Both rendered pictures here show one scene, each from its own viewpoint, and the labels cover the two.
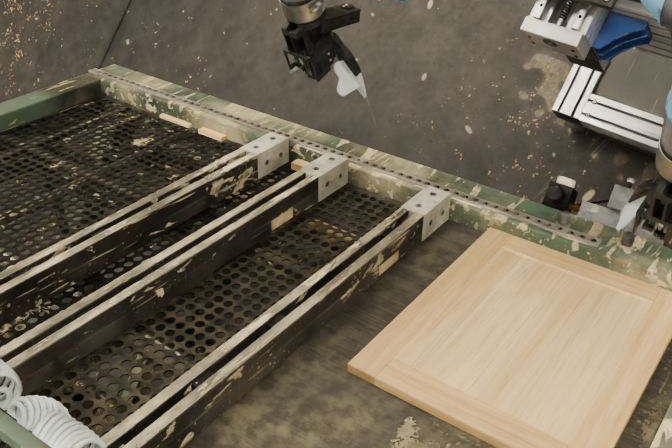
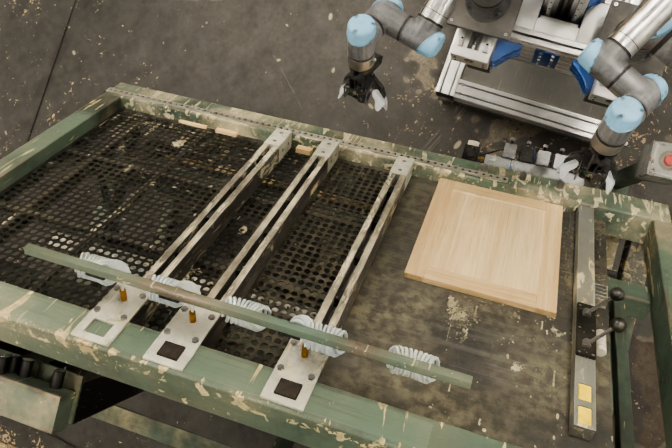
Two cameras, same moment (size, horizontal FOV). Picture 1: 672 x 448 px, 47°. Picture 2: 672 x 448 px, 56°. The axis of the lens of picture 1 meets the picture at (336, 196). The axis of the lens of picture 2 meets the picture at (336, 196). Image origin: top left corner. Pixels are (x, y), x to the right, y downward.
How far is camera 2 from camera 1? 0.77 m
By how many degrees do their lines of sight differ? 17
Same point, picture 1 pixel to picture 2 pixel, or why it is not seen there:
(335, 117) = (268, 103)
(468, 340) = (461, 248)
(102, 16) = (44, 31)
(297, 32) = (360, 77)
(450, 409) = (471, 287)
